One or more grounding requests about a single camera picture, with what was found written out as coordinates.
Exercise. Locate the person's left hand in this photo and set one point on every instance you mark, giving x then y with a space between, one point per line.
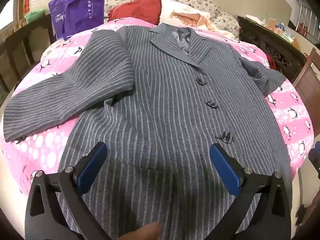
142 232

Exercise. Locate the white and orange cloth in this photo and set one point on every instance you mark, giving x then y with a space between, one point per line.
175 6

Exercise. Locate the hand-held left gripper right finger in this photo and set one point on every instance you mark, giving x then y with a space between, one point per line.
225 167

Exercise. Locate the pink penguin print blanket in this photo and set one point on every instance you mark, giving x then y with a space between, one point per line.
290 110

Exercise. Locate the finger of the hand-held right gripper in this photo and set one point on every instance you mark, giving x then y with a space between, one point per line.
315 155

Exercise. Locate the grey striped suit jacket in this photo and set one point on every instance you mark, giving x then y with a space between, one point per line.
160 100

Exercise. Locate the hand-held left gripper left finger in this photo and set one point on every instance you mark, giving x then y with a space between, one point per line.
91 165

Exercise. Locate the green plastic basket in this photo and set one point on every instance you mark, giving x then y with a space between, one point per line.
35 15

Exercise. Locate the brown wooden chair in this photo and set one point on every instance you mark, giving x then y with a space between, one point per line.
308 80

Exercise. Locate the metal rack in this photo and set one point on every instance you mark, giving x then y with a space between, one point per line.
307 17

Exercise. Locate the red cloth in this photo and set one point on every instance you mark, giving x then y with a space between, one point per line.
271 61

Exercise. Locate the peach fringed scarf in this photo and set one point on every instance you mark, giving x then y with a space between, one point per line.
192 18

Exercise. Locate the red pillow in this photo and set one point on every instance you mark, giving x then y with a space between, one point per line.
136 10

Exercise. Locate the purple tote bag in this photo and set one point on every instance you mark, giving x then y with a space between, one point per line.
75 7

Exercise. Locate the dark carved wooden cabinet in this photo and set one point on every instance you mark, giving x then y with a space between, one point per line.
272 42

